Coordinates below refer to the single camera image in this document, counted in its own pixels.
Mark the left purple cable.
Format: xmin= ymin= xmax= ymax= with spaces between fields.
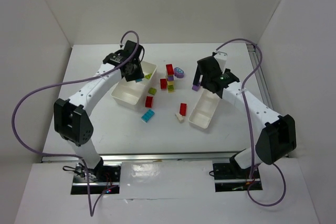
xmin=11 ymin=30 xmax=140 ymax=217

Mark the aluminium front rail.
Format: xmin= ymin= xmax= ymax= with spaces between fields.
xmin=41 ymin=151 xmax=289 ymax=163

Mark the white curved lego brick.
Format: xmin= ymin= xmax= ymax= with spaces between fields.
xmin=175 ymin=113 xmax=184 ymax=123

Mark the teal 2x4 lego brick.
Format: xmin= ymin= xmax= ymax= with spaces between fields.
xmin=141 ymin=109 xmax=155 ymax=123

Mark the right white divided container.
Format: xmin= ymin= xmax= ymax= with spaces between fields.
xmin=188 ymin=89 xmax=220 ymax=131

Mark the green 2x2 lego brick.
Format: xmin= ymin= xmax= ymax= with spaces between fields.
xmin=148 ymin=88 xmax=157 ymax=95

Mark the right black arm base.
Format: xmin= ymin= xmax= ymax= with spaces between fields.
xmin=208 ymin=163 xmax=263 ymax=192

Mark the purple sloped lego brick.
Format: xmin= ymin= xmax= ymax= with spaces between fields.
xmin=192 ymin=84 xmax=201 ymax=91

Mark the red rounded lego brick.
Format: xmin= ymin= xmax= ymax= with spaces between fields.
xmin=145 ymin=96 xmax=154 ymax=108

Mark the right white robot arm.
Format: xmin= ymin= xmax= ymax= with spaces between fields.
xmin=194 ymin=56 xmax=297 ymax=169

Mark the red 2x4 lego brick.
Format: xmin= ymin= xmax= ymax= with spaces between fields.
xmin=179 ymin=103 xmax=187 ymax=116

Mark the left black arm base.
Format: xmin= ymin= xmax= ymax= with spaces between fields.
xmin=62 ymin=163 xmax=121 ymax=195

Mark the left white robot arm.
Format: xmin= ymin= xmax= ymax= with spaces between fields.
xmin=54 ymin=40 xmax=144 ymax=177

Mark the multicolour lego tower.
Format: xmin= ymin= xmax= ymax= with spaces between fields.
xmin=166 ymin=64 xmax=174 ymax=93

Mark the white divided container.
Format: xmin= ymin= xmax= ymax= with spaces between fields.
xmin=111 ymin=61 xmax=157 ymax=110
xmin=188 ymin=89 xmax=220 ymax=131

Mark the left white divided container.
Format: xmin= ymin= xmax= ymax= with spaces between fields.
xmin=111 ymin=61 xmax=157 ymax=110

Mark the purple round printed lego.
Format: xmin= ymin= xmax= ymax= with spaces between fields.
xmin=174 ymin=67 xmax=184 ymax=79

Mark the green 2x4 lego brick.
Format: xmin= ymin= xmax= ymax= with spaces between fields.
xmin=144 ymin=73 xmax=152 ymax=80

